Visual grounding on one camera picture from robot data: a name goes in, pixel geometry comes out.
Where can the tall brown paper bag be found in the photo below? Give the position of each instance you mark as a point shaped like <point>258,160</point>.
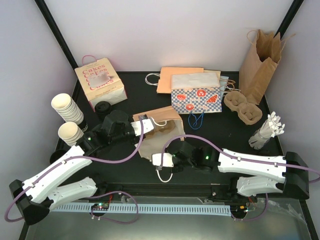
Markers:
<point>260,64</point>

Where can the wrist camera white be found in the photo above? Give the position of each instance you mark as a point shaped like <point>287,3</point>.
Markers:
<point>166,161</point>
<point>143,125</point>

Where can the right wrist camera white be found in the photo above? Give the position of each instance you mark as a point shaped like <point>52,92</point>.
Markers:
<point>166,161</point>

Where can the upper stack of paper cups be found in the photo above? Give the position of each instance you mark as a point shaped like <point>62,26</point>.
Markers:
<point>67,108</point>

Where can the white wrapped straws in cup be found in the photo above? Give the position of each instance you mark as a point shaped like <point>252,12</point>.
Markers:
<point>270,128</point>

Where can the flat kraft bag brown handles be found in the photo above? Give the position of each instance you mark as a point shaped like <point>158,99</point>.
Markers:
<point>226,85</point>

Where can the blue checkered paper bag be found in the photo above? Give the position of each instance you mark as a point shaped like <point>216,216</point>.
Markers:
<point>196,94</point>

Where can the lower stack of paper cups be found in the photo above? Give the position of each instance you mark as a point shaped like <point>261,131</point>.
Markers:
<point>70,132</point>

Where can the black coffee cup lid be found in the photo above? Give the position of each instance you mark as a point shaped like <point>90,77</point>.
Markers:
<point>102,109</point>

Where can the stack of paper cups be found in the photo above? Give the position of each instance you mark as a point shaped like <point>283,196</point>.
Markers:
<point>67,108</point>
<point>70,132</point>

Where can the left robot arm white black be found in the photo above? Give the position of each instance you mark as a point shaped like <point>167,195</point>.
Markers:
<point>36,197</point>

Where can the black cup lid stack left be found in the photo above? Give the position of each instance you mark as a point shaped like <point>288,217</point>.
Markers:
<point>56,155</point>

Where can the orange paper bag white handles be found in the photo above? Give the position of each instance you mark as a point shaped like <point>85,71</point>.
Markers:
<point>167,124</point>

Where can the Cakes printed paper bag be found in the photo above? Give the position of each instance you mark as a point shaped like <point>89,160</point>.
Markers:
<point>99,81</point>

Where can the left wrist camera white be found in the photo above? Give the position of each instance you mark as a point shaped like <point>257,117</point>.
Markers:
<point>143,125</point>

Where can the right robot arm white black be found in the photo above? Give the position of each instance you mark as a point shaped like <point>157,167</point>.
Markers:
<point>285,175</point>

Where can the flat orange paper bag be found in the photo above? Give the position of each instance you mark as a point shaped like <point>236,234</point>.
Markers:
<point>165,76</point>

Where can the white slotted cable duct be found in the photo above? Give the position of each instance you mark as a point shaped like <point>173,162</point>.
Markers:
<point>131,208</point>

